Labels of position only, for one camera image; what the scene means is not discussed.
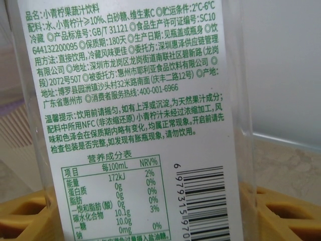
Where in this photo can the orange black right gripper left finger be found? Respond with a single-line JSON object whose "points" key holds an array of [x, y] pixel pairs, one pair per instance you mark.
{"points": [[22, 200]]}

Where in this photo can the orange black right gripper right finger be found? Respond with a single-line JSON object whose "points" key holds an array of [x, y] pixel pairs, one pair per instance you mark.
{"points": [[276, 226]]}

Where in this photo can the green lime label bottle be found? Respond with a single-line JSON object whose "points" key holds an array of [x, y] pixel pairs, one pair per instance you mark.
{"points": [[125, 125]]}

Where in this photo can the pink plastic bin liner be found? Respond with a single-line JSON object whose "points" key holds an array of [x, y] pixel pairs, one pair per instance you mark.
{"points": [[10, 106]]}

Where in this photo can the aluminium table edge rail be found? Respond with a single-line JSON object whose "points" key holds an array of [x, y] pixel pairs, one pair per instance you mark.
{"points": [[288, 143]]}

